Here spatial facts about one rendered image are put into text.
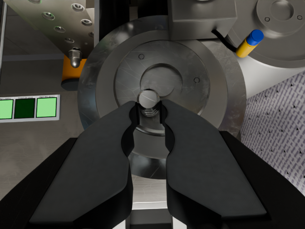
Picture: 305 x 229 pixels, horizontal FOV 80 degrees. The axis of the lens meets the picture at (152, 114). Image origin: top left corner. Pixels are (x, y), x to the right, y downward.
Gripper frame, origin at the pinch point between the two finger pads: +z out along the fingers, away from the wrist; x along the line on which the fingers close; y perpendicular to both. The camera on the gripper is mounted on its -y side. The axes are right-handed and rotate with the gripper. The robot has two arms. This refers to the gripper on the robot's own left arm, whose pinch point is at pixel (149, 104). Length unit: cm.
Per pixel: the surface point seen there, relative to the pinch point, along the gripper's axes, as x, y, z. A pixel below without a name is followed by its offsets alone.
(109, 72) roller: -3.5, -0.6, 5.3
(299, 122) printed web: 18.6, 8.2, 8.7
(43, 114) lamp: -29.6, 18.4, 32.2
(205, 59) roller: 5.0, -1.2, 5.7
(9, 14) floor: -136, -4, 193
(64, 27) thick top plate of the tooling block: -18.9, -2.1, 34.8
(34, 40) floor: -142, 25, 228
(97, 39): -5.0, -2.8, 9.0
